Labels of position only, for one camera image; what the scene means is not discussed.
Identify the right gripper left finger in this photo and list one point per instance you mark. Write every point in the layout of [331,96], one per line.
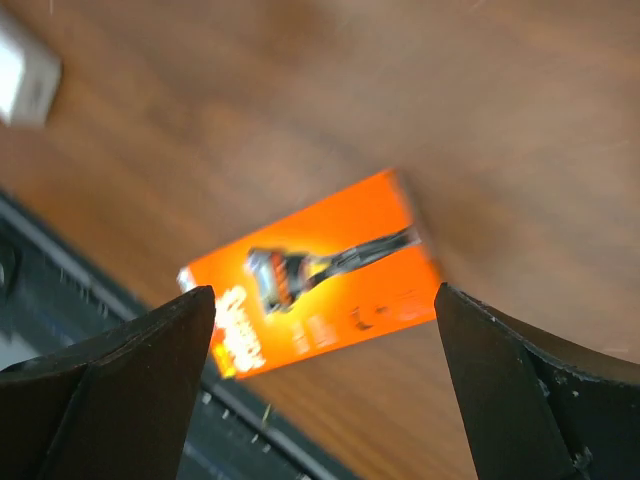
[115,406]

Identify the orange razor box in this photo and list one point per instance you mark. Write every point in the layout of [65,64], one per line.
[352,267]

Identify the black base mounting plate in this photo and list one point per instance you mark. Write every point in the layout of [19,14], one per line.
[51,298]

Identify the silver grey flat box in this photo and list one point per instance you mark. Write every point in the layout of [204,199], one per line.
[30,74]

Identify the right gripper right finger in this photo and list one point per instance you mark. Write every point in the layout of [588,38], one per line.
[535,405]

